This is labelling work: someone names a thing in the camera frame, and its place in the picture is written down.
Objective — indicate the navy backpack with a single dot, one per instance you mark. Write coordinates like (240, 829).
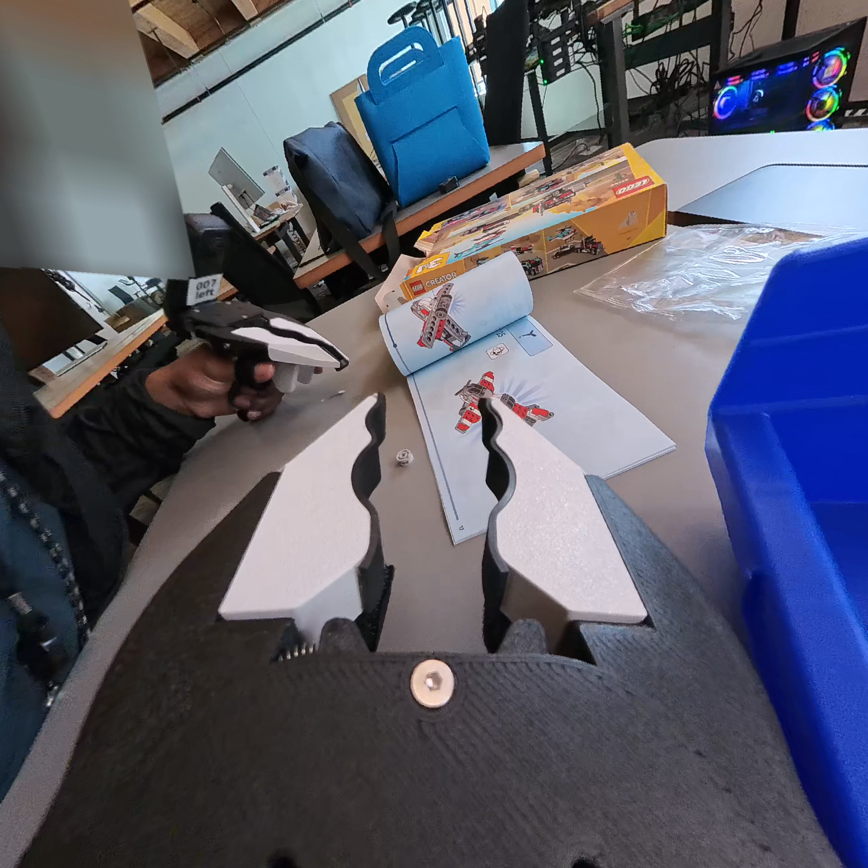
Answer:
(332, 183)

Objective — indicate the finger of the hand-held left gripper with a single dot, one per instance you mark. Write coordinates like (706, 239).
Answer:
(251, 336)
(302, 356)

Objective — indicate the dark monitor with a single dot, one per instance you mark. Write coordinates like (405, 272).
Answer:
(47, 312)

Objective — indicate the computer case with rainbow fans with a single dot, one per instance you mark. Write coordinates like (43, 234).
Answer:
(759, 95)

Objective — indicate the blue felt tote bag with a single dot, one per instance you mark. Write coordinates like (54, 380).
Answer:
(427, 135)

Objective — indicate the wooden office desk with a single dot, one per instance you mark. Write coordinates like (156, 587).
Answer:
(102, 359)

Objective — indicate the yellow toy brick box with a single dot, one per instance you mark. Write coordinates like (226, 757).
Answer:
(610, 210)

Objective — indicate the blue plastic bin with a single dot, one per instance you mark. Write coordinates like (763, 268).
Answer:
(800, 441)

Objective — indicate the cardboard panel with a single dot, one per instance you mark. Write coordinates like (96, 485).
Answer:
(344, 102)

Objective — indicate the grey office desk wood edge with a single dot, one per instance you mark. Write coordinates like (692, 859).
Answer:
(502, 159)

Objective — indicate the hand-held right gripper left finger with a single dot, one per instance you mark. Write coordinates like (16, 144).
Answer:
(305, 542)

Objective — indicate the clear plastic bag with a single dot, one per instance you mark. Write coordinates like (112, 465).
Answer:
(698, 271)

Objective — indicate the silver computer monitor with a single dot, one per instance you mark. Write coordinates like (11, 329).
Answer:
(234, 173)

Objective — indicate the person's left hand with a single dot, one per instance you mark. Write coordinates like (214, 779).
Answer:
(196, 383)

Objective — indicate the white table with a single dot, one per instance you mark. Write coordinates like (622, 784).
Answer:
(732, 152)

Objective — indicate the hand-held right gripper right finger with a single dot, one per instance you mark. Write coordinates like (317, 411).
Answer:
(569, 549)

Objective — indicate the person's left forearm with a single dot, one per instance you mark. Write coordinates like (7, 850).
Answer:
(129, 441)

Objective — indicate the small black device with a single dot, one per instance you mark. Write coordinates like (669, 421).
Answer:
(449, 184)

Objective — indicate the standing desk with equipment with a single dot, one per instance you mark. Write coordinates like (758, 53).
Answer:
(616, 81)

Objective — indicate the toy instruction booklet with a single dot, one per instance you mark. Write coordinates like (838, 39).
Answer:
(597, 447)

